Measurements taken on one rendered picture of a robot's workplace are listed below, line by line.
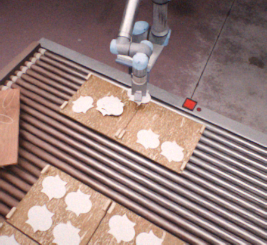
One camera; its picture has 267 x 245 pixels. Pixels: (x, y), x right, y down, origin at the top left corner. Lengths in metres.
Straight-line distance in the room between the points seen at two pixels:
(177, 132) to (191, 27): 2.29
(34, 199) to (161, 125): 0.81
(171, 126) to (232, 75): 1.77
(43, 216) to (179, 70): 2.27
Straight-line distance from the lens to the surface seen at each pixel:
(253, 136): 1.91
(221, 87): 3.29
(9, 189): 1.75
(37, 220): 1.62
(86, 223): 1.58
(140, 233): 1.54
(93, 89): 1.96
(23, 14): 4.26
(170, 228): 1.59
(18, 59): 2.24
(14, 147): 1.71
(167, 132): 1.77
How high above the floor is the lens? 2.45
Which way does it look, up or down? 57 degrees down
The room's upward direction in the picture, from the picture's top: 1 degrees clockwise
